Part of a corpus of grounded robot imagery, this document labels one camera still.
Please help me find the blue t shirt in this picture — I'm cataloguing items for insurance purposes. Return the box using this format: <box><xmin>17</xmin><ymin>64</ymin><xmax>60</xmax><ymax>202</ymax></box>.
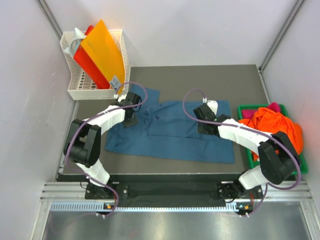
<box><xmin>104</xmin><ymin>85</ymin><xmax>235</xmax><ymax>164</ymax></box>

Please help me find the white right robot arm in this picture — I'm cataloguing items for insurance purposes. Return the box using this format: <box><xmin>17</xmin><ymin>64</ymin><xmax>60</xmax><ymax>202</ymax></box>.
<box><xmin>193</xmin><ymin>101</ymin><xmax>302</xmax><ymax>198</ymax></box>

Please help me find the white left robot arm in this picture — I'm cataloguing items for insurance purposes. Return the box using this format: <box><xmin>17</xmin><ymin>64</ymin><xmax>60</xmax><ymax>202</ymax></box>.
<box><xmin>63</xmin><ymin>92</ymin><xmax>142</xmax><ymax>200</ymax></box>

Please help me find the pink t shirt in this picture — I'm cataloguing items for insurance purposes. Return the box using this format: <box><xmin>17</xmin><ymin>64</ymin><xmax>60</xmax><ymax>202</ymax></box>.
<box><xmin>239</xmin><ymin>102</ymin><xmax>281</xmax><ymax>119</ymax></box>

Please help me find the white perforated plastic basket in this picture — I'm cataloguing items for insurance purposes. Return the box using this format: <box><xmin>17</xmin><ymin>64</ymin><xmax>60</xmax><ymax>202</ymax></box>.
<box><xmin>64</xmin><ymin>30</ymin><xmax>131</xmax><ymax>101</ymax></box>

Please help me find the orange plastic board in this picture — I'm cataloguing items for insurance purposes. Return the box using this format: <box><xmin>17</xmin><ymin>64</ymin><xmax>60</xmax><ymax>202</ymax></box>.
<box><xmin>80</xmin><ymin>20</ymin><xmax>125</xmax><ymax>93</ymax></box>

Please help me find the red plastic board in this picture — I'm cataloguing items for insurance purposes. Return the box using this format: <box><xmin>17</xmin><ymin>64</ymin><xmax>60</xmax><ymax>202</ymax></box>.
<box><xmin>73</xmin><ymin>25</ymin><xmax>110</xmax><ymax>89</ymax></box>

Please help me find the orange t shirt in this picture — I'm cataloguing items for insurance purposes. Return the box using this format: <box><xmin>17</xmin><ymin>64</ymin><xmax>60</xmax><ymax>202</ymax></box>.
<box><xmin>239</xmin><ymin>107</ymin><xmax>304</xmax><ymax>154</ymax></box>

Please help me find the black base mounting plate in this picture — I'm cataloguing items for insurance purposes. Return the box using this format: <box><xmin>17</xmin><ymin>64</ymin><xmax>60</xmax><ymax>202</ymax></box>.
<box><xmin>84</xmin><ymin>173</ymin><xmax>263</xmax><ymax>208</ymax></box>

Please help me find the green plastic bin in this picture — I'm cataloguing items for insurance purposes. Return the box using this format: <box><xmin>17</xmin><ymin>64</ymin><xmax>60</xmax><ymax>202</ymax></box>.
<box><xmin>237</xmin><ymin>102</ymin><xmax>308</xmax><ymax>175</ymax></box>

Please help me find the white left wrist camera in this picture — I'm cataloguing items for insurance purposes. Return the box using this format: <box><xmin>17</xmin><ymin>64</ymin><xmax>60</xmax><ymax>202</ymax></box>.
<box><xmin>113</xmin><ymin>93</ymin><xmax>127</xmax><ymax>103</ymax></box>

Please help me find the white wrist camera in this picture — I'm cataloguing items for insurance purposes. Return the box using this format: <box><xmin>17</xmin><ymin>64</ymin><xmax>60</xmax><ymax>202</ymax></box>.
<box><xmin>113</xmin><ymin>93</ymin><xmax>127</xmax><ymax>103</ymax></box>
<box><xmin>202</xmin><ymin>97</ymin><xmax>218</xmax><ymax>115</ymax></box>

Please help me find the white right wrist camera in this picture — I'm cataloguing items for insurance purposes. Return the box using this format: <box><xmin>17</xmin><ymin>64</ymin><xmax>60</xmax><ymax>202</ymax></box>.
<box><xmin>202</xmin><ymin>97</ymin><xmax>218</xmax><ymax>115</ymax></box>

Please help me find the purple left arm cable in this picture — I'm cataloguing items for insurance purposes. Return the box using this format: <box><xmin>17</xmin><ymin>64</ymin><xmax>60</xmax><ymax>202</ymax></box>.
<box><xmin>63</xmin><ymin>81</ymin><xmax>148</xmax><ymax>218</ymax></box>

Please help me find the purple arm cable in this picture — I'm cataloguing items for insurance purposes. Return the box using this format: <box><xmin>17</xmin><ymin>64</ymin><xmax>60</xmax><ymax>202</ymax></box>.
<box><xmin>182</xmin><ymin>88</ymin><xmax>302</xmax><ymax>218</ymax></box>
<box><xmin>63</xmin><ymin>81</ymin><xmax>148</xmax><ymax>218</ymax></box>

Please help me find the light blue plastic ring tool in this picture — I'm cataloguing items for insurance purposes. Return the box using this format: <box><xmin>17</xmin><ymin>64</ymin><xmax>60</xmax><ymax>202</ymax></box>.
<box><xmin>63</xmin><ymin>27</ymin><xmax>86</xmax><ymax>58</ymax></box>

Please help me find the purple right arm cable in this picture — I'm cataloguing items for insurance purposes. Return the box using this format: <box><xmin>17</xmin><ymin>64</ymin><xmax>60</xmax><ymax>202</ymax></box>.
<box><xmin>182</xmin><ymin>88</ymin><xmax>302</xmax><ymax>218</ymax></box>

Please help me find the grey slotted cable duct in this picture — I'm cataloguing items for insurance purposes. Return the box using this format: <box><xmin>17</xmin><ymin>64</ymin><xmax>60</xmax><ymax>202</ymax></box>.
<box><xmin>50</xmin><ymin>201</ymin><xmax>239</xmax><ymax>213</ymax></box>

